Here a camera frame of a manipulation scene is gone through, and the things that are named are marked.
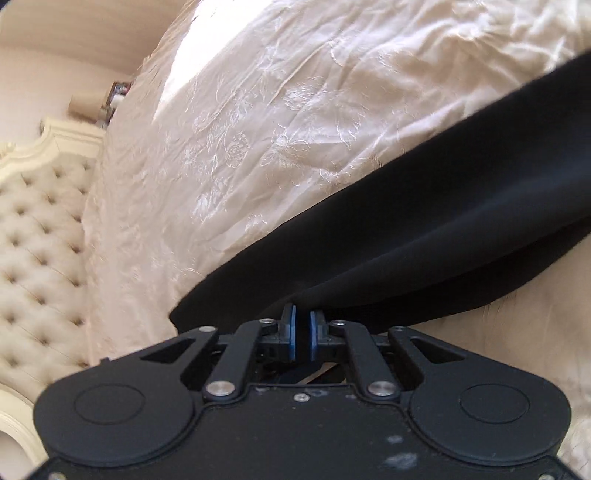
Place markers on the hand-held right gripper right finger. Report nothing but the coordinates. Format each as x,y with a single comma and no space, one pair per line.
316,339

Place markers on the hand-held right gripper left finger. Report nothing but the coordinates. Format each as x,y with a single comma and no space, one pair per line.
289,339

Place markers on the black pants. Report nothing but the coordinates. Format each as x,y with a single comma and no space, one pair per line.
415,230

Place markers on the cream embroidered bedspread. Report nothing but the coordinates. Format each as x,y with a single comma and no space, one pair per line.
286,138

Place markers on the cream tufted headboard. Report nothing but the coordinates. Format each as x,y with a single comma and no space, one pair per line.
41,240

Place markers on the beige table lamp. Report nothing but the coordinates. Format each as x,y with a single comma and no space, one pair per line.
85,102

